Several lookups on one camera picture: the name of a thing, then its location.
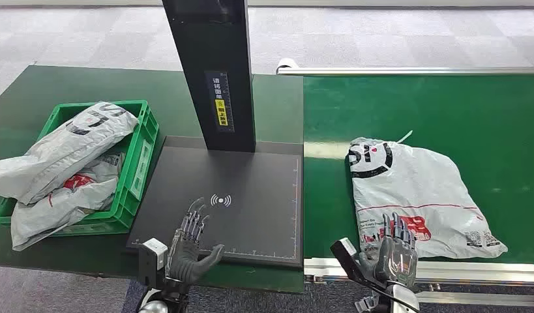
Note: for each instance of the white courier bag red print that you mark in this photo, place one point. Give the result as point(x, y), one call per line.
point(422, 190)

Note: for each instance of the grey courier bag black logo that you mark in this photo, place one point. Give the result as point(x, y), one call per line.
point(68, 151)

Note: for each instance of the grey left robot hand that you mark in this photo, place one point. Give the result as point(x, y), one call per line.
point(184, 259)

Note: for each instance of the thin silver conveyor rail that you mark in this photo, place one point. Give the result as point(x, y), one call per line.
point(400, 70)

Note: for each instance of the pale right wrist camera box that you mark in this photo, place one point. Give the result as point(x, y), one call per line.
point(343, 254)

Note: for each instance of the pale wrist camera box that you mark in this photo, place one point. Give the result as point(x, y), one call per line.
point(154, 251)
point(343, 254)

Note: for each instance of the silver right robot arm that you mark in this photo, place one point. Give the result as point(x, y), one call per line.
point(402, 299)

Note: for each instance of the wide silver conveyor frame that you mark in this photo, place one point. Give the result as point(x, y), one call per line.
point(465, 272)

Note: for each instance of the black yellow instruction label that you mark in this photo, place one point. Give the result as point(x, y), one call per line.
point(220, 101)

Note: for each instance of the green plastic crate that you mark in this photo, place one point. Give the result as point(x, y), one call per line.
point(139, 168)

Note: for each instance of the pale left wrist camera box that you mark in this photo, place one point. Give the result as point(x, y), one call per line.
point(154, 251)

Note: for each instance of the black scanner column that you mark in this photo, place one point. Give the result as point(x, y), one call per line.
point(210, 52)

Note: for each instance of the black scanner base plate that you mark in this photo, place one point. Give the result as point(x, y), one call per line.
point(249, 216)

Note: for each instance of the green conveyor belt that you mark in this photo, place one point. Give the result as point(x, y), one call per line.
point(465, 112)

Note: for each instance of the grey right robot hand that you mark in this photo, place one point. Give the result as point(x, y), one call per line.
point(396, 263)

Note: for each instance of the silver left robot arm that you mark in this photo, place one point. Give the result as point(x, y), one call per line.
point(156, 307)

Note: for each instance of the white courier bag red logo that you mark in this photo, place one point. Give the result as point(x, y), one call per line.
point(63, 203)

